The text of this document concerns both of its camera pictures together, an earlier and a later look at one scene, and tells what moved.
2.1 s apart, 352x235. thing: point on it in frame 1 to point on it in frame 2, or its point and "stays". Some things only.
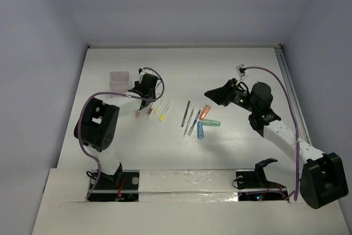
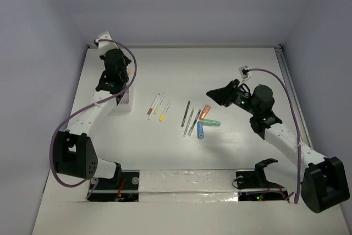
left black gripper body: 141,92 to 121,60
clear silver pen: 188,123 stays
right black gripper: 223,95 stays
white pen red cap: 149,109 stays
